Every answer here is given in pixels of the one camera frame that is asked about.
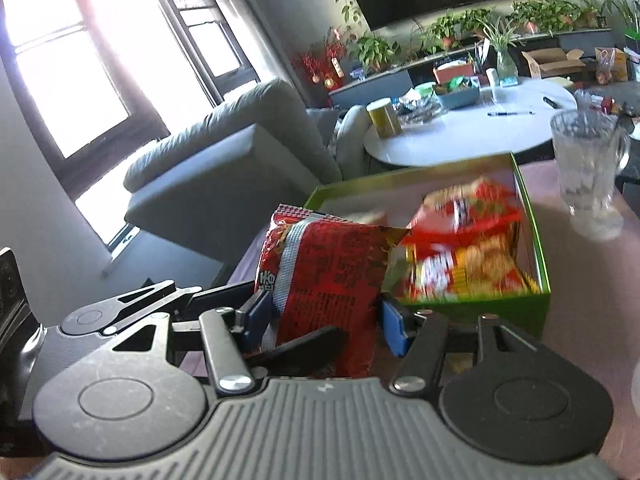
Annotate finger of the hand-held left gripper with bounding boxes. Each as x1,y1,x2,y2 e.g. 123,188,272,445
245,326,347,376
102,280,253,336

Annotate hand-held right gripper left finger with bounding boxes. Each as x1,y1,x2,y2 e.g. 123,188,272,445
105,290,274,395

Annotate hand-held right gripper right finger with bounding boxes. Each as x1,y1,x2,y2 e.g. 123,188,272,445
377,295,543,395

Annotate red chips packet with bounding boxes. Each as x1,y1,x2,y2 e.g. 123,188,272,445
254,204,412,378

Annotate orange snack packet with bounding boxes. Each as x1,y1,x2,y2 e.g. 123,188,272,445
395,230,533,303

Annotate green cardboard box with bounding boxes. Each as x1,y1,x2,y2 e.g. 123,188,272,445
302,152,552,338

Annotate red white cracker packet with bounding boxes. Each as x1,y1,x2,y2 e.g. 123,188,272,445
420,176,523,233

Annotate grey sofa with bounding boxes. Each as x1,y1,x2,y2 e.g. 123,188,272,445
122,77,373,266

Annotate pink dotted tablecloth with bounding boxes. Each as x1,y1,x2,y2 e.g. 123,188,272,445
227,160,640,461

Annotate yellow canister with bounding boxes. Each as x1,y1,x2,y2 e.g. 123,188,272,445
366,99,403,139

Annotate round white table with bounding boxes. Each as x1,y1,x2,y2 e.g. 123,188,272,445
363,76,581,168

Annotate clear plastic wrappers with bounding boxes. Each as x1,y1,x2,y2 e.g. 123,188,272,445
395,92,441,123

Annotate blue tray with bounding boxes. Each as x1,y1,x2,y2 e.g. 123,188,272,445
434,80,482,110

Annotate glass mug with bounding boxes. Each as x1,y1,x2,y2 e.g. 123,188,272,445
550,109,632,241

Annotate dark television cabinet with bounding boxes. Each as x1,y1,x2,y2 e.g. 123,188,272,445
327,27,616,108

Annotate narrow dark framed window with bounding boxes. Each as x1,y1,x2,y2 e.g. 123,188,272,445
135,0,261,106

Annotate orange box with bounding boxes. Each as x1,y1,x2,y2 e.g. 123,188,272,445
432,60,473,83

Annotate large dark framed window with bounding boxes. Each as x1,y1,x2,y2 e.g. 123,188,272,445
0,0,173,261

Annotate red flower decoration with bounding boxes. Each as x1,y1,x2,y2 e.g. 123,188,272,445
292,27,353,93

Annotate row of potted plants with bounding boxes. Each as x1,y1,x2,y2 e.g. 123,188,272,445
345,0,608,68

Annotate glass vase with plant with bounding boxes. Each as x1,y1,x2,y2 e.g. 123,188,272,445
475,15,523,81

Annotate open cardboard box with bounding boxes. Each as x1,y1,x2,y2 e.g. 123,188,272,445
521,47,586,79

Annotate green black box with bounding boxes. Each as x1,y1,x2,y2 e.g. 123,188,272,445
624,30,640,81

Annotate tall leafy plant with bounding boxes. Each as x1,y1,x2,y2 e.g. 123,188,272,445
595,0,640,31

